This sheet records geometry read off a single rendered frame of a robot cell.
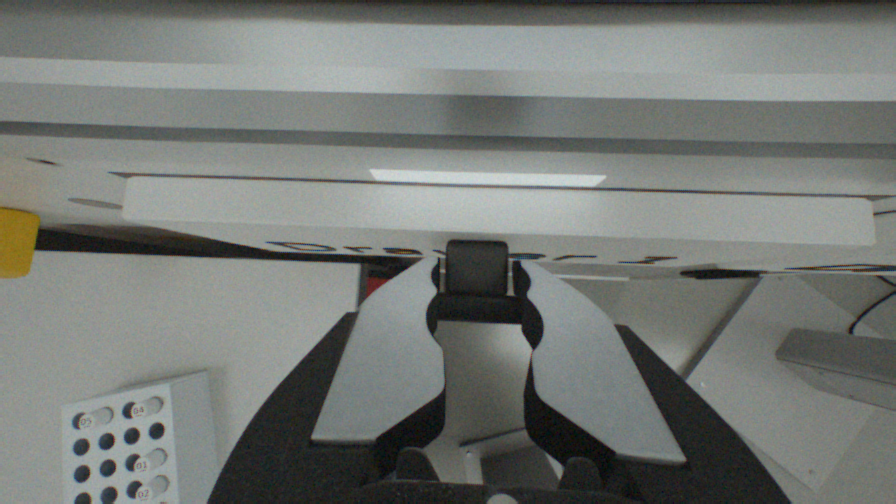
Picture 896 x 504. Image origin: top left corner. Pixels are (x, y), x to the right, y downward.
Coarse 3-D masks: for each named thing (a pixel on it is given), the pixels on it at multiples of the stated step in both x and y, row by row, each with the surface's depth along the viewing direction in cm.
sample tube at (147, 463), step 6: (156, 450) 23; (162, 450) 24; (144, 456) 23; (150, 456) 23; (156, 456) 23; (162, 456) 23; (138, 462) 22; (144, 462) 22; (150, 462) 22; (156, 462) 23; (162, 462) 24; (138, 468) 22; (144, 468) 22; (150, 468) 22; (144, 474) 22
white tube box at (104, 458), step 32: (160, 384) 24; (192, 384) 26; (64, 416) 24; (128, 416) 24; (160, 416) 24; (192, 416) 25; (64, 448) 24; (96, 448) 24; (128, 448) 24; (192, 448) 25; (64, 480) 23; (96, 480) 23; (128, 480) 23; (192, 480) 24
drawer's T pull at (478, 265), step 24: (456, 240) 13; (480, 240) 14; (456, 264) 13; (480, 264) 13; (504, 264) 13; (456, 288) 13; (480, 288) 13; (504, 288) 13; (456, 312) 13; (480, 312) 13; (504, 312) 13
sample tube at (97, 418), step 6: (102, 408) 24; (108, 408) 24; (90, 414) 23; (96, 414) 23; (102, 414) 23; (108, 414) 24; (84, 420) 23; (90, 420) 23; (96, 420) 23; (102, 420) 23; (108, 420) 24; (84, 426) 23; (90, 426) 23; (96, 426) 23
